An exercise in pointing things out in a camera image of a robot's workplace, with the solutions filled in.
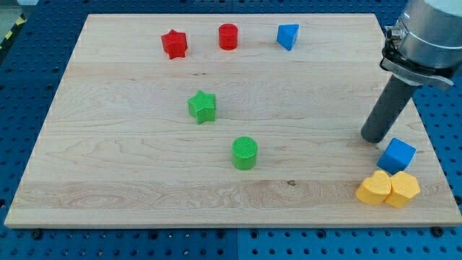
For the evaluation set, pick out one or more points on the blue cube block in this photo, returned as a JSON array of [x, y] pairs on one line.
[[397, 156]]

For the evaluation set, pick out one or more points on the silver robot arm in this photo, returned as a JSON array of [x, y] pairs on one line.
[[424, 45]]

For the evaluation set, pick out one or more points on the wooden board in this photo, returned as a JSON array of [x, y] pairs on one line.
[[118, 148]]

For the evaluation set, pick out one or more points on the green cylinder block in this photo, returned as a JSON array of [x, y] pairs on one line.
[[244, 153]]

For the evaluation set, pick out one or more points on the green star block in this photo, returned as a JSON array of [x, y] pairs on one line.
[[202, 106]]

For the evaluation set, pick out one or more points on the red cylinder block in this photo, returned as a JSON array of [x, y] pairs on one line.
[[228, 36]]

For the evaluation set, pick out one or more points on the red star block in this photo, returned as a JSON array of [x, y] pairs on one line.
[[175, 44]]

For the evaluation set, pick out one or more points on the blue triangle block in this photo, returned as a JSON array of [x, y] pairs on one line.
[[287, 36]]

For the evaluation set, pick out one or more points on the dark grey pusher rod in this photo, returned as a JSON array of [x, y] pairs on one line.
[[393, 99]]

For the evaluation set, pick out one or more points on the yellow heart block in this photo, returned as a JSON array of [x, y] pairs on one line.
[[375, 189]]

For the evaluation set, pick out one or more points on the yellow hexagon block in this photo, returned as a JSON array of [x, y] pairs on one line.
[[404, 188]]

